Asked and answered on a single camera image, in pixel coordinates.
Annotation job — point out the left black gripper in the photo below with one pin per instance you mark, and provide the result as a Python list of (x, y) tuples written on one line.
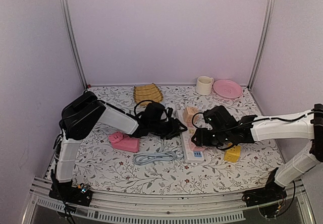
[(172, 133)]

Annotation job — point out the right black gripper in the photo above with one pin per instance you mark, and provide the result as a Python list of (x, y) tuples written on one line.
[(201, 140)]

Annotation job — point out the white power strip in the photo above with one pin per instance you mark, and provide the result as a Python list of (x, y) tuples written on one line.
[(192, 154)]

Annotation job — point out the beige cube socket adapter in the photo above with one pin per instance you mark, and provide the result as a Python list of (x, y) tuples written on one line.
[(189, 112)]

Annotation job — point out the yellow cube socket adapter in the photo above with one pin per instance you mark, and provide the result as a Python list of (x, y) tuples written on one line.
[(233, 154)]

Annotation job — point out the pink cube socket adapter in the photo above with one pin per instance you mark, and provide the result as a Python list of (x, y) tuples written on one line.
[(193, 147)]

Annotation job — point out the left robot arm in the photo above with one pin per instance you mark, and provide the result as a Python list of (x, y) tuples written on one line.
[(80, 117)]

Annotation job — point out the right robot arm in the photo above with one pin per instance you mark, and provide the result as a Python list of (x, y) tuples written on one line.
[(303, 125)]

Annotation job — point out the woven bamboo tray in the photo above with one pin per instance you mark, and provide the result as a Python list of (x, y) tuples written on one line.
[(147, 92)]

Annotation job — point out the cream ceramic mug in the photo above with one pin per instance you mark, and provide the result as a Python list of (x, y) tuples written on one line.
[(204, 85)]

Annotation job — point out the pink triangular power strip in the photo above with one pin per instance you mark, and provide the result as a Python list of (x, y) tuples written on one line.
[(121, 141)]

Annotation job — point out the pink plate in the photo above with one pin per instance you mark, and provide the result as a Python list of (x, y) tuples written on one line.
[(227, 89)]

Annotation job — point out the floral tablecloth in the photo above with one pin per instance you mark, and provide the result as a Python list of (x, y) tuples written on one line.
[(103, 168)]

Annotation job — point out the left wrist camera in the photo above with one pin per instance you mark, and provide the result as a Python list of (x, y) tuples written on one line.
[(154, 112)]

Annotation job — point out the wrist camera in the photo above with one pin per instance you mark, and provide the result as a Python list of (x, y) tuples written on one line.
[(219, 118), (154, 112)]

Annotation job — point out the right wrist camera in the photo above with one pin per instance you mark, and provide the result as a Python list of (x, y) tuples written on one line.
[(219, 118)]

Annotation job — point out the front aluminium rail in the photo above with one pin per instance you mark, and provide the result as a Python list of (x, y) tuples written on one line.
[(221, 207)]

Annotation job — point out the right aluminium frame post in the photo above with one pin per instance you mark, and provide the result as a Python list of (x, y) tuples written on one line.
[(269, 8)]

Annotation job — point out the aluminium frame post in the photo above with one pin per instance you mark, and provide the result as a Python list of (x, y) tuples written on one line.
[(73, 43), (269, 8)]

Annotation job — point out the left aluminium frame post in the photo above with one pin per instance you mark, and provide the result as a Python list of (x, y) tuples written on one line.
[(73, 43)]

